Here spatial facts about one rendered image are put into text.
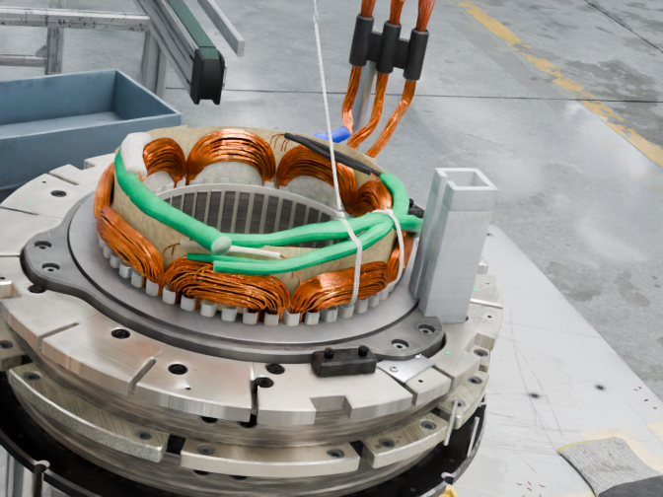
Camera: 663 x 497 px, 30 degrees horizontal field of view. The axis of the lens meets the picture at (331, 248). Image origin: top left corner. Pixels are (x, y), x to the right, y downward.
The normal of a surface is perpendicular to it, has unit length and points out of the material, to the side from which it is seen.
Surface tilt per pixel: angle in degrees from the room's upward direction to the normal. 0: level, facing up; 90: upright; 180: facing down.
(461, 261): 90
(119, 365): 0
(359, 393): 0
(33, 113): 90
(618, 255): 0
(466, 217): 90
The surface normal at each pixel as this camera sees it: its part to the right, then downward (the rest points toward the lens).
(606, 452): 0.18, -0.87
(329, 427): 0.38, 0.48
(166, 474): -0.19, 0.43
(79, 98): 0.62, 0.45
